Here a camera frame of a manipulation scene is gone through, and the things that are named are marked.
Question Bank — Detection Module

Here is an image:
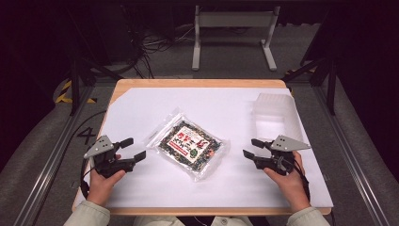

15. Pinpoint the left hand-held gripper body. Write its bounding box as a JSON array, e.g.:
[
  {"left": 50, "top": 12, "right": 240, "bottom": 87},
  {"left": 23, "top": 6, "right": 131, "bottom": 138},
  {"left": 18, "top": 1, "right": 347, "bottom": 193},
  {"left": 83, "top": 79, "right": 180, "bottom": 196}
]
[{"left": 83, "top": 135, "right": 136, "bottom": 179}]

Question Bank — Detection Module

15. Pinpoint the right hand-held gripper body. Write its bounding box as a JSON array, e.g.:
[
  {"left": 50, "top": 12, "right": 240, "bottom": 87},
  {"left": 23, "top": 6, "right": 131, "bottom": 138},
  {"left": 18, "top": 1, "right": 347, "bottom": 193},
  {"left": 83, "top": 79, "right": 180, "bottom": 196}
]
[{"left": 254, "top": 135, "right": 311, "bottom": 176}]

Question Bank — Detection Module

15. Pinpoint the person's left hand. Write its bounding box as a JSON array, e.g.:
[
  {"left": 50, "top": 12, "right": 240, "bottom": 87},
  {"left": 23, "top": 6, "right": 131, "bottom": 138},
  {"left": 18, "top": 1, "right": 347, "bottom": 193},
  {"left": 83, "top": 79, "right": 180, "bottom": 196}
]
[{"left": 87, "top": 153, "right": 127, "bottom": 207}]

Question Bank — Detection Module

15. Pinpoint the person's right hand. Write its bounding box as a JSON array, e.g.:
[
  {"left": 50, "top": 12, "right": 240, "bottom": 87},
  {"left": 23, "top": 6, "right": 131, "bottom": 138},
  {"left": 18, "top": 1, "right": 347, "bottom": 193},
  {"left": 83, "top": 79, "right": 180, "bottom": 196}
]
[{"left": 263, "top": 150, "right": 311, "bottom": 214}]

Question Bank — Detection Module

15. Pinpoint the translucent plastic container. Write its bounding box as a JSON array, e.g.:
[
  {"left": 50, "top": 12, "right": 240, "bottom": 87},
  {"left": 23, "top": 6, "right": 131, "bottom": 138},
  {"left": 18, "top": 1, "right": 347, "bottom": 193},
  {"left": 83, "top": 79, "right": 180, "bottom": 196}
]
[{"left": 251, "top": 92, "right": 304, "bottom": 143}]

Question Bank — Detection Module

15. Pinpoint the clear packet of dark snacks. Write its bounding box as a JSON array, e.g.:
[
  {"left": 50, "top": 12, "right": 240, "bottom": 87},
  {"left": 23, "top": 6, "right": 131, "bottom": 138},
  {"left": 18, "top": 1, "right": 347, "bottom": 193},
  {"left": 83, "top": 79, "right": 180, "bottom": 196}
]
[{"left": 144, "top": 106, "right": 231, "bottom": 183}]

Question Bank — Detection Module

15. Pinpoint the white paper sheet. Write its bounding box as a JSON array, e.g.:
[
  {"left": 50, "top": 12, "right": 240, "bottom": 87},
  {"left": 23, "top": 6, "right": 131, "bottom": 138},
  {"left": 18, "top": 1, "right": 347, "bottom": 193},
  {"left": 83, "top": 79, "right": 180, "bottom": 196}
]
[{"left": 81, "top": 87, "right": 334, "bottom": 209}]

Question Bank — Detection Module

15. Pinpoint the person's light jacket torso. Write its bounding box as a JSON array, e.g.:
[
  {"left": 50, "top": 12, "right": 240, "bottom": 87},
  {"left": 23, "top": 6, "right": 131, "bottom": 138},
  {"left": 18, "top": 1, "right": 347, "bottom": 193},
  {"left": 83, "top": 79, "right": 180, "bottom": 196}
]
[{"left": 133, "top": 215, "right": 254, "bottom": 226}]

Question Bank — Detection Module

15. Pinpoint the black metal stand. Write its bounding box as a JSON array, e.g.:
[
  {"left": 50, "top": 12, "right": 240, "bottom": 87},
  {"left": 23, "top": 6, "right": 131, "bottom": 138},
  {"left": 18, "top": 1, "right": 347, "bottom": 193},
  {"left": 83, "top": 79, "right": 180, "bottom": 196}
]
[
  {"left": 283, "top": 56, "right": 339, "bottom": 116},
  {"left": 66, "top": 46, "right": 124, "bottom": 116}
]

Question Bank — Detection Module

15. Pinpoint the wooden table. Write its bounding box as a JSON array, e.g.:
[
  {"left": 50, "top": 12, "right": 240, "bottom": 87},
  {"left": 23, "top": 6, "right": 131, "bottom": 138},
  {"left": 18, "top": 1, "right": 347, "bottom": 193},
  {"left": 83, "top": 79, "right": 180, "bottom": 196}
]
[{"left": 72, "top": 78, "right": 332, "bottom": 218}]

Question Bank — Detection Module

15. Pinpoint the white metal stand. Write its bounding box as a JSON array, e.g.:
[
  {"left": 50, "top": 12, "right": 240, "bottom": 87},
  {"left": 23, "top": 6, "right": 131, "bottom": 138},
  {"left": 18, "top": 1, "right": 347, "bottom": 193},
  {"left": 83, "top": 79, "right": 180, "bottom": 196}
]
[{"left": 191, "top": 5, "right": 281, "bottom": 73}]

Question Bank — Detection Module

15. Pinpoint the left hand-held gripper cable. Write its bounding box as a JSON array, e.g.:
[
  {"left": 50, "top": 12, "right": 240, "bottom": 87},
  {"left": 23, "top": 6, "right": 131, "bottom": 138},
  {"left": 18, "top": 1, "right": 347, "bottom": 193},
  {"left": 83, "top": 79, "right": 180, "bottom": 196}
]
[{"left": 71, "top": 109, "right": 107, "bottom": 200}]

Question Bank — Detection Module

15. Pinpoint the hand-held gripper cable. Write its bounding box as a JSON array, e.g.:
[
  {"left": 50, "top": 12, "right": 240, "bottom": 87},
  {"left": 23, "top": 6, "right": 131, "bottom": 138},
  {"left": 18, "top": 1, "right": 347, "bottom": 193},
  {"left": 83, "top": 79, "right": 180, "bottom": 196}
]
[
  {"left": 71, "top": 109, "right": 107, "bottom": 200},
  {"left": 293, "top": 156, "right": 312, "bottom": 202}
]

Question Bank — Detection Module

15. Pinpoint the right hand-held gripper cable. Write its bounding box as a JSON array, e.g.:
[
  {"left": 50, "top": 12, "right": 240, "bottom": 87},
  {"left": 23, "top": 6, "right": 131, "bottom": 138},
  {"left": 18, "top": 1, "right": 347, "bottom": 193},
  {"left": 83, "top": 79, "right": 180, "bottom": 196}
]
[{"left": 293, "top": 156, "right": 312, "bottom": 202}]

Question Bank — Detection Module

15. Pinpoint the aluminium floor rail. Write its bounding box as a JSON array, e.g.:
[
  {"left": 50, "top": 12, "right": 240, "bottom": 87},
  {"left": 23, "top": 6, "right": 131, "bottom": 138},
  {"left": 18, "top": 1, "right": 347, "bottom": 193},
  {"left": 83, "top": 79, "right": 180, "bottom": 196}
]
[
  {"left": 312, "top": 85, "right": 391, "bottom": 226},
  {"left": 13, "top": 85, "right": 96, "bottom": 226}
]

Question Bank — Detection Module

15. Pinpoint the bundle of black floor cables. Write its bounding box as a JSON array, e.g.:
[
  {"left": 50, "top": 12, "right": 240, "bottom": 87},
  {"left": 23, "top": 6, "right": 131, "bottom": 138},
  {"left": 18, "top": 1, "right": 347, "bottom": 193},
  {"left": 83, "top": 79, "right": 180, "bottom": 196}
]
[{"left": 123, "top": 6, "right": 196, "bottom": 79}]

